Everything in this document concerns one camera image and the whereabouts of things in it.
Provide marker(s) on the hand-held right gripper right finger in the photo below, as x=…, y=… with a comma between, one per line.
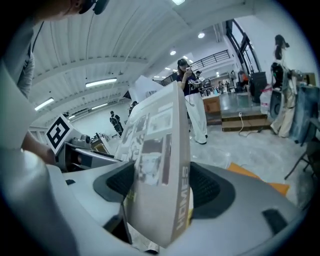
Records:
x=237, y=212

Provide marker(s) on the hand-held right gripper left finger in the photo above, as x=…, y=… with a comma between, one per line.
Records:
x=90, y=195

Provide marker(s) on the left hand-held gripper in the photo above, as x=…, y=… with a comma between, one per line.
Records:
x=58, y=133

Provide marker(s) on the printed booklet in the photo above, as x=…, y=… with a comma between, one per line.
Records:
x=155, y=150

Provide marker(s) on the person's left forearm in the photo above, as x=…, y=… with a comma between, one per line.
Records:
x=37, y=147

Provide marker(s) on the orange cushion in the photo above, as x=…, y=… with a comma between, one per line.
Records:
x=262, y=180

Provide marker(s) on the long ceiling light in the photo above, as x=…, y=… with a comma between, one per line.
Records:
x=44, y=104
x=101, y=82

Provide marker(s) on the black folding chair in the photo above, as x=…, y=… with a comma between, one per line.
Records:
x=310, y=160

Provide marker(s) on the small wooden cabinet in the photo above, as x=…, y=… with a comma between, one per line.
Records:
x=212, y=107

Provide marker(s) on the person's grey shirt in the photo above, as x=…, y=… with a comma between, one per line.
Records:
x=26, y=72

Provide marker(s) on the white plastic bag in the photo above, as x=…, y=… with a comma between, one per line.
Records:
x=265, y=101

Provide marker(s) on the blue draped cloth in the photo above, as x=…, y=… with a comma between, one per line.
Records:
x=306, y=112

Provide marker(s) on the person's head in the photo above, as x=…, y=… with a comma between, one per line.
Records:
x=62, y=10

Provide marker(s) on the black balcony railing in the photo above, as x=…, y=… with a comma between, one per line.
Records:
x=212, y=58

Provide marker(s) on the black head-worn camera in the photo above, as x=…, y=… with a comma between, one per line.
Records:
x=100, y=6

